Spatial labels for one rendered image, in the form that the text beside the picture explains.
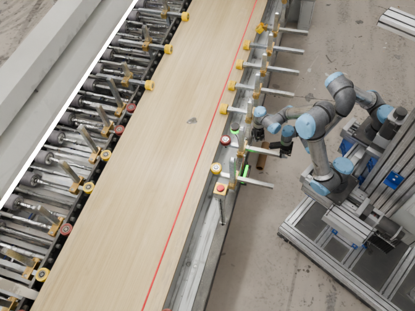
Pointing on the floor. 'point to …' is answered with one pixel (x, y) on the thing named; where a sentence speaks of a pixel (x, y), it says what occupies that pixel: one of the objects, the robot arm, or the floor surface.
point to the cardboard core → (262, 157)
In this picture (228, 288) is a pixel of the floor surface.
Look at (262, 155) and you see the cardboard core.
